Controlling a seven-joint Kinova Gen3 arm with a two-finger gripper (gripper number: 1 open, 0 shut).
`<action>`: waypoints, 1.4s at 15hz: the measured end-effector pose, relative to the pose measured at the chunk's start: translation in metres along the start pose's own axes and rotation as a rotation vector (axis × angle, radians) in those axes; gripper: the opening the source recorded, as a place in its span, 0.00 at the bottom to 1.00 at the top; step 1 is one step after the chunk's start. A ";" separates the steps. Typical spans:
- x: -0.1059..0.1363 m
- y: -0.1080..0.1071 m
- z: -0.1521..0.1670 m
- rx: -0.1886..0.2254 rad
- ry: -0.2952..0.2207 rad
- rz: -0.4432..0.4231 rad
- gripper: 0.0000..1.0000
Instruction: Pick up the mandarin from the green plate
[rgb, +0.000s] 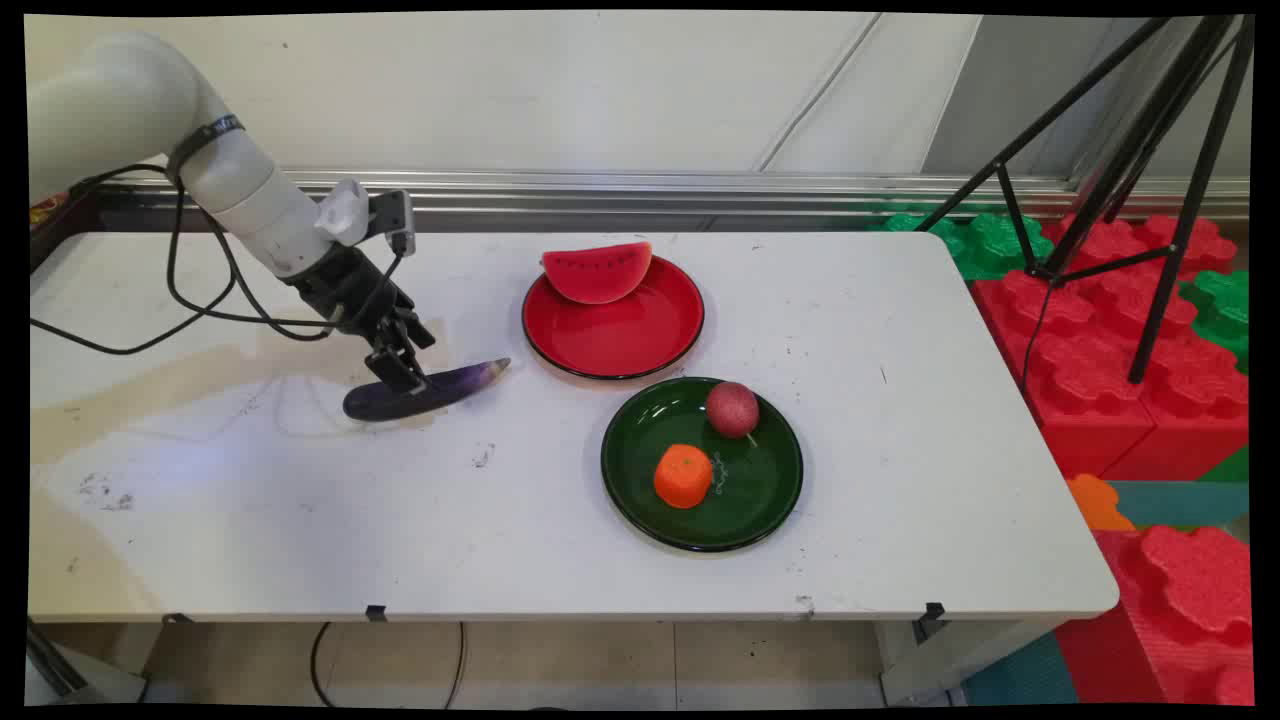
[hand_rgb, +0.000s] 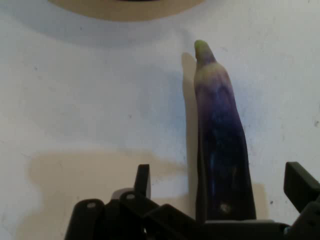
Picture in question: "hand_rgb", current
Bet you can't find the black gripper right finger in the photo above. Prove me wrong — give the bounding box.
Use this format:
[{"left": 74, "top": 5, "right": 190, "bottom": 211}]
[{"left": 283, "top": 161, "right": 320, "bottom": 240}]

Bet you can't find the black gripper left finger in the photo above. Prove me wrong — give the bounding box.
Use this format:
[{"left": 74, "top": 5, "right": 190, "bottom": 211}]
[{"left": 63, "top": 163, "right": 206, "bottom": 240}]

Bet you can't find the purple toy eggplant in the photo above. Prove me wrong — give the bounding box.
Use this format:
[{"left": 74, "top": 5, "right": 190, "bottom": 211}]
[{"left": 193, "top": 39, "right": 258, "bottom": 222}]

